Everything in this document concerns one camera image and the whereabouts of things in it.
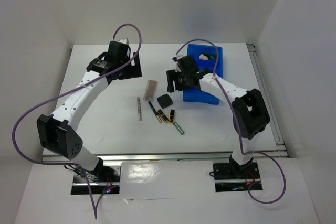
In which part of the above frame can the black gold lipstick left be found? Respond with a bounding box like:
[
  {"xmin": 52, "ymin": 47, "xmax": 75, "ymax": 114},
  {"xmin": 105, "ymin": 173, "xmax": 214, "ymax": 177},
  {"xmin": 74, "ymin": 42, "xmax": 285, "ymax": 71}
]
[{"xmin": 157, "ymin": 109, "xmax": 169, "ymax": 123}]

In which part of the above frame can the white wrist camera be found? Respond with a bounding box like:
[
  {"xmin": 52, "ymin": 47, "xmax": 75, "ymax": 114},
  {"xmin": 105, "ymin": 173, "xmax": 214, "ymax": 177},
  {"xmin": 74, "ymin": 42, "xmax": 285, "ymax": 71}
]
[
  {"xmin": 116, "ymin": 38, "xmax": 129, "ymax": 45},
  {"xmin": 172, "ymin": 55, "xmax": 184, "ymax": 64}
]

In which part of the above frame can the aluminium rail front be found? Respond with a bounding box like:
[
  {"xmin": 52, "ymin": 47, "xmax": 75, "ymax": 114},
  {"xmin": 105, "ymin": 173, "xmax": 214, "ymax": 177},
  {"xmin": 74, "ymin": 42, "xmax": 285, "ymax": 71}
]
[{"xmin": 42, "ymin": 149, "xmax": 289, "ymax": 163}]

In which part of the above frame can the red silver lip gloss tube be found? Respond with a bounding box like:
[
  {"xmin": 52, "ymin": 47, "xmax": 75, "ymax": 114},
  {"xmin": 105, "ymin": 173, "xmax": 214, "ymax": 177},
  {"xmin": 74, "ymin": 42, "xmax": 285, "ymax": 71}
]
[{"xmin": 136, "ymin": 97, "xmax": 142, "ymax": 121}]

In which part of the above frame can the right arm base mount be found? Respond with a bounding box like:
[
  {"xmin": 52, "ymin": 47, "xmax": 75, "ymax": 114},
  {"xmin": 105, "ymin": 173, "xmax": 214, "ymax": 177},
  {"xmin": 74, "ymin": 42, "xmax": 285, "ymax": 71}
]
[{"xmin": 209, "ymin": 162, "xmax": 263, "ymax": 193}]

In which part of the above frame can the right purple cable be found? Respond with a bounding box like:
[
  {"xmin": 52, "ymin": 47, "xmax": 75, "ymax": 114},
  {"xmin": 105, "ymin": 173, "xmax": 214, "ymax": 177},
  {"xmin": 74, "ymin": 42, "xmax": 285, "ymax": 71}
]
[{"xmin": 172, "ymin": 39, "xmax": 287, "ymax": 204}]

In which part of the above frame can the black gold lipstick right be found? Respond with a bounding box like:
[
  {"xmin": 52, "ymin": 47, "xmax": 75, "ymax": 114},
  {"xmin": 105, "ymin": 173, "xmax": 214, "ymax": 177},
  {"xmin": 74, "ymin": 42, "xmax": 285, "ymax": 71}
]
[{"xmin": 169, "ymin": 109, "xmax": 175, "ymax": 125}]

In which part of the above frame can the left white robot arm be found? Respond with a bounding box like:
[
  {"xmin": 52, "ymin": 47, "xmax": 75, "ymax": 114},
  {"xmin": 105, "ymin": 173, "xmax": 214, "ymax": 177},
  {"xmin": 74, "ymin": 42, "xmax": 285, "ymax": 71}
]
[{"xmin": 37, "ymin": 38, "xmax": 142, "ymax": 182}]

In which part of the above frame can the black square compact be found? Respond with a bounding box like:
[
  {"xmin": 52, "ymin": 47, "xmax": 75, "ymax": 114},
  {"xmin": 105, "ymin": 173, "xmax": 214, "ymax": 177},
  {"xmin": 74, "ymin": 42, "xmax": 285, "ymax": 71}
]
[{"xmin": 157, "ymin": 94, "xmax": 173, "ymax": 109}]

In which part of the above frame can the clear eyeshadow palette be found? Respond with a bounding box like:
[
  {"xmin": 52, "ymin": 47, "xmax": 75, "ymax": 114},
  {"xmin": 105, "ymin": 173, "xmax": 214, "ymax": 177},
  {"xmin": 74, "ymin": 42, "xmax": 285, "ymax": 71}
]
[{"xmin": 143, "ymin": 80, "xmax": 157, "ymax": 101}]

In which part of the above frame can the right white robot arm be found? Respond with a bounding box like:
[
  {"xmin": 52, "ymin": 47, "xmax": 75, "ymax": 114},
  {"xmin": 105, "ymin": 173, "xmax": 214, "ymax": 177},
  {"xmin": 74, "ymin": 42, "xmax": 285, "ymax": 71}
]
[{"xmin": 166, "ymin": 55, "xmax": 270, "ymax": 178}]

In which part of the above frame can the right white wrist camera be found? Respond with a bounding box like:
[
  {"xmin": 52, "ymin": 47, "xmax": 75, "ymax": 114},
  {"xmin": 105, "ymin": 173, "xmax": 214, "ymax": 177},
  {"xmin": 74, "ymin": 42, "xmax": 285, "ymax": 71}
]
[{"xmin": 172, "ymin": 55, "xmax": 184, "ymax": 64}]

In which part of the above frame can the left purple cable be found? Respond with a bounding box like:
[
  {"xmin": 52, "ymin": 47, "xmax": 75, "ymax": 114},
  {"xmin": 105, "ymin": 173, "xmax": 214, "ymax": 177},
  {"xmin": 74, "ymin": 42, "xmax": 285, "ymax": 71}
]
[{"xmin": 12, "ymin": 23, "xmax": 143, "ymax": 220}]

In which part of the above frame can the blue plastic organizer bin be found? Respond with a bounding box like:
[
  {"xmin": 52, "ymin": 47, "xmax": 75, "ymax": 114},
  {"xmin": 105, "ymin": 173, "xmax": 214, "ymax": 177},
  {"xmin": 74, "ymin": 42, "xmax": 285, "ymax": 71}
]
[{"xmin": 182, "ymin": 43, "xmax": 223, "ymax": 105}]

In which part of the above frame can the beige makeup sponge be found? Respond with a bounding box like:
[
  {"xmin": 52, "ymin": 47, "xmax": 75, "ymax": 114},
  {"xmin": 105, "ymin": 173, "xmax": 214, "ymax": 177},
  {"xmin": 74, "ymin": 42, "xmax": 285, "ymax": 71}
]
[{"xmin": 199, "ymin": 54, "xmax": 208, "ymax": 60}]

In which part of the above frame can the purple cable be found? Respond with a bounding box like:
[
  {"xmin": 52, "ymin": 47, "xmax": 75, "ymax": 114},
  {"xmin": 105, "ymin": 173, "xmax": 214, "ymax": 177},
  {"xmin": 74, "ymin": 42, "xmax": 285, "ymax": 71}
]
[
  {"xmin": 12, "ymin": 23, "xmax": 143, "ymax": 220},
  {"xmin": 172, "ymin": 39, "xmax": 287, "ymax": 204}
]

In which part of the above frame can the green clear tube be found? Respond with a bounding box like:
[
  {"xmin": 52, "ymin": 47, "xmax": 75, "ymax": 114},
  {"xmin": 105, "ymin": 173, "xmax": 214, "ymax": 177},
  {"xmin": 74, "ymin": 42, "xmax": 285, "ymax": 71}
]
[{"xmin": 174, "ymin": 122, "xmax": 185, "ymax": 135}]

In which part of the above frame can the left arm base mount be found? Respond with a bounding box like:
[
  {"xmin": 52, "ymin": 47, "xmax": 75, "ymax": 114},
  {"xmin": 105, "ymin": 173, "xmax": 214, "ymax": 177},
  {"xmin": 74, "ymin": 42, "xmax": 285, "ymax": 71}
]
[{"xmin": 64, "ymin": 164, "xmax": 121, "ymax": 195}]

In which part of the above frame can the aluminium rail right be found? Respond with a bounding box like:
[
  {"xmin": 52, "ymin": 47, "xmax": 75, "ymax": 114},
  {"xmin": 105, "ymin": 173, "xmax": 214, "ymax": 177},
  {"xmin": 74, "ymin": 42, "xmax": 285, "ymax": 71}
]
[{"xmin": 246, "ymin": 44, "xmax": 287, "ymax": 152}]

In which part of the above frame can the aluminium rail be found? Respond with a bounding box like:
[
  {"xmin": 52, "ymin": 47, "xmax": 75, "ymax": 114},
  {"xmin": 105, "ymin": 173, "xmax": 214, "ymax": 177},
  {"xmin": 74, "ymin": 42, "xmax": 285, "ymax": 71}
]
[
  {"xmin": 246, "ymin": 44, "xmax": 287, "ymax": 152},
  {"xmin": 42, "ymin": 149, "xmax": 289, "ymax": 163}
]

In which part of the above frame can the black gold lipstick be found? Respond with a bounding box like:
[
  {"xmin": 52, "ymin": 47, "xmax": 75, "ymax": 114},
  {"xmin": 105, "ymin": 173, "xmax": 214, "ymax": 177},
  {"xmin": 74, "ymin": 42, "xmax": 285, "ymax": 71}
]
[
  {"xmin": 157, "ymin": 109, "xmax": 169, "ymax": 123},
  {"xmin": 169, "ymin": 109, "xmax": 175, "ymax": 125}
]

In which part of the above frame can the dark blue gold pencil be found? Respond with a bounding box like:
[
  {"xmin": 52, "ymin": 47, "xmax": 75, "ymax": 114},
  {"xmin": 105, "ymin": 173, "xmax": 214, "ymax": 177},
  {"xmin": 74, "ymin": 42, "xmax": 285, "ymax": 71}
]
[{"xmin": 148, "ymin": 101, "xmax": 162, "ymax": 123}]

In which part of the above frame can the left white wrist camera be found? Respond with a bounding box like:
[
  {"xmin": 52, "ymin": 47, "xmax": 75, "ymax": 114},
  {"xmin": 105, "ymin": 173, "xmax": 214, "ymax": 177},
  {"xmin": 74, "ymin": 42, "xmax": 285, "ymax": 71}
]
[{"xmin": 116, "ymin": 38, "xmax": 129, "ymax": 45}]

